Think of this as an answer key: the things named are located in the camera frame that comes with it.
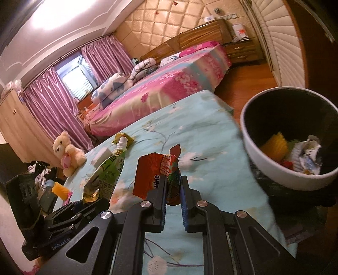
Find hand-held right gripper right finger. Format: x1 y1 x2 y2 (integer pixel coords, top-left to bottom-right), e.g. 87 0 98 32
180 175 308 275

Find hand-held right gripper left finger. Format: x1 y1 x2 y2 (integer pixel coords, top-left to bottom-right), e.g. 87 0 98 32
34 175 169 275

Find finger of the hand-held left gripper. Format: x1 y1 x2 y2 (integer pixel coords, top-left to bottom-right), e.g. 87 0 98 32
46 201 85 224
48 197 110 232

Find orange snack packet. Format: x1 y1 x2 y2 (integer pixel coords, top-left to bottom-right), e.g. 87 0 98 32
132 143 183 207

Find green drink pouch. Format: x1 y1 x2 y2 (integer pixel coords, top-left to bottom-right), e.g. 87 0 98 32
83 133 129 205

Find white waste bin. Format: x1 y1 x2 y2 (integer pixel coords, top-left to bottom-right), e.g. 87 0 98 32
240 87 338 191

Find yellow foam fruit net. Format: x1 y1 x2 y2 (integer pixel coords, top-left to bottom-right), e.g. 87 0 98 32
260 132 289 162

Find silver wrapper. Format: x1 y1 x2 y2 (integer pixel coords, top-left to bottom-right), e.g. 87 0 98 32
290 135 323 175

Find black white patterned cloth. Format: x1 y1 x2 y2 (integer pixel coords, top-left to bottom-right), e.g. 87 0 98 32
26 161 57 186

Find white foam block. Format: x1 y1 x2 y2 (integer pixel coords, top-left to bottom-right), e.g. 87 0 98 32
92 147 113 168

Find cream teddy bear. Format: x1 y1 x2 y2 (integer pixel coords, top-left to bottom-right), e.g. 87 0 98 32
52 131 87 177

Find gold wrapper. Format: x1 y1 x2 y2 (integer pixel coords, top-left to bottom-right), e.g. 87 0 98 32
111 132 136 146

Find light wooden cabinet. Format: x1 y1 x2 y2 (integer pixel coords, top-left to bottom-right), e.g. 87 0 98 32
0 88 35 164

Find teal floral tablecloth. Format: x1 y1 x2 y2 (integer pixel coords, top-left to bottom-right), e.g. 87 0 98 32
63 90 291 275

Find pink curtain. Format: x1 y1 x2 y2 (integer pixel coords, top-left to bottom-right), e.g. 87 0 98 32
80 35 134 85
23 67 93 162

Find clear plastic bags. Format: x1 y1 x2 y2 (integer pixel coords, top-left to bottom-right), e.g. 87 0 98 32
0 79 25 97

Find grey white folded quilt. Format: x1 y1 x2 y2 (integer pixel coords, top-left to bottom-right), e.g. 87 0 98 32
129 58 156 85
91 73 132 109

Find pink floral bed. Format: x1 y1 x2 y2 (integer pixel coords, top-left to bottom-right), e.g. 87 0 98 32
84 44 233 136

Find window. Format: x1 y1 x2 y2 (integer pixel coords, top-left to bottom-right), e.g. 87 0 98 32
57 56 99 101

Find white pillow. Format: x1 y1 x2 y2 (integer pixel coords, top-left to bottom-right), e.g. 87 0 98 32
161 53 183 65

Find pink pillow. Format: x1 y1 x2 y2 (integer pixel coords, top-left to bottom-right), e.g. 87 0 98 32
180 41 219 57

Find wooden nightstand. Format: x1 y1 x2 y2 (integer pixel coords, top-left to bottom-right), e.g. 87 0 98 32
223 38 264 64

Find wooden bed headboard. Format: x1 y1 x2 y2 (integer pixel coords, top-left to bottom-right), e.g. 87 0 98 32
139 18 230 62

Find white box with red label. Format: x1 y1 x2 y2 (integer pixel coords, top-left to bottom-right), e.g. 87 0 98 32
232 24 248 40

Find white louvered wardrobe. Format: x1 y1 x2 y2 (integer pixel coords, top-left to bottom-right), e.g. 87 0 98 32
241 0 309 88

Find brown wooden door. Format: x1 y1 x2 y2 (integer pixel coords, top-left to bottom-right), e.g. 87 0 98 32
286 0 338 92

